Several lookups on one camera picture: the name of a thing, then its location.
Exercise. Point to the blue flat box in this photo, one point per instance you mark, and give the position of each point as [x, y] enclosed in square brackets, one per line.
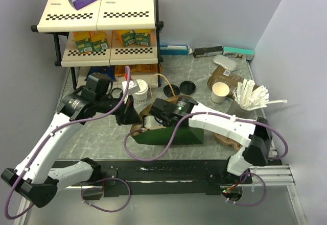
[175, 50]

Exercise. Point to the white paper coffee cup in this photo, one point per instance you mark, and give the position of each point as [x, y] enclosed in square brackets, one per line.
[142, 94]

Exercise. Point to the aluminium rail frame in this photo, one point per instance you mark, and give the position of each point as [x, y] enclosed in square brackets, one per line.
[270, 199]

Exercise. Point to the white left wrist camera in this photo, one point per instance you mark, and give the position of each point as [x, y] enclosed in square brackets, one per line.
[130, 88]

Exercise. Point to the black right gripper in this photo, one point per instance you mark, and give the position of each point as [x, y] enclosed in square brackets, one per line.
[163, 121]

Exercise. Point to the blue snack bag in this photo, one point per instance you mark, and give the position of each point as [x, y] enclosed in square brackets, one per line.
[106, 70]

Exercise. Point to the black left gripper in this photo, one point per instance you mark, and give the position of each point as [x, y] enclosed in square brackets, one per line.
[130, 115]

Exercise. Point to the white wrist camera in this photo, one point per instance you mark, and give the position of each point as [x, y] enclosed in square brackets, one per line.
[150, 123]
[130, 88]

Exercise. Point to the brown kraft coffee pouch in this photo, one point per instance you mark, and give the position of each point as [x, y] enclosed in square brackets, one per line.
[229, 78]

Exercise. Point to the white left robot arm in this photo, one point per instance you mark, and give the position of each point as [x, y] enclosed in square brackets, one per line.
[35, 178]

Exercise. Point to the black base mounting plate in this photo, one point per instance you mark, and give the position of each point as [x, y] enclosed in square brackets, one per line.
[162, 177]

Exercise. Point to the brown green paper bag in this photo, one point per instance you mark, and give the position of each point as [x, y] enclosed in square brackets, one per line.
[183, 135]

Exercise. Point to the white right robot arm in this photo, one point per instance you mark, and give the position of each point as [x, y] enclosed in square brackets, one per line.
[254, 136]

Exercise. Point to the orange snack bag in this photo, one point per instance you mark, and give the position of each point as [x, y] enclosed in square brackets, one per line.
[120, 69]

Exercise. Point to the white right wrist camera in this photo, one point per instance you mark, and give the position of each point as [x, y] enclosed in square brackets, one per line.
[150, 123]

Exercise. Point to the teal flat box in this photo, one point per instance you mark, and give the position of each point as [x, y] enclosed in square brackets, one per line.
[232, 52]

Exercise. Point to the white plastic cup lid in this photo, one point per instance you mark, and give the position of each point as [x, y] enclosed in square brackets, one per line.
[143, 87]

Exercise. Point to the green yellow carton far left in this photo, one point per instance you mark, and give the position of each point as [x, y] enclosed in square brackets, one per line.
[83, 42]

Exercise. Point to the metal straw holder cup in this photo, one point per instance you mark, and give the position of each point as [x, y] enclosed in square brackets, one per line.
[235, 109]

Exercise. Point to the black cup lid stack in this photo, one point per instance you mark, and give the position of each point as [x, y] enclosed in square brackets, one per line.
[171, 91]

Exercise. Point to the white oval pouch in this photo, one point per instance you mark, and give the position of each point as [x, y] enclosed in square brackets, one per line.
[225, 62]

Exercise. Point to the brown pulp cup carrier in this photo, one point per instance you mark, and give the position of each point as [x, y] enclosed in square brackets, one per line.
[228, 142]

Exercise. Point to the black flat box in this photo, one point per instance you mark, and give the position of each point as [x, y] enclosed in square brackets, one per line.
[207, 51]

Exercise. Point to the beige three-tier shelf rack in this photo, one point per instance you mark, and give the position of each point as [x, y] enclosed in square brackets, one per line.
[61, 20]

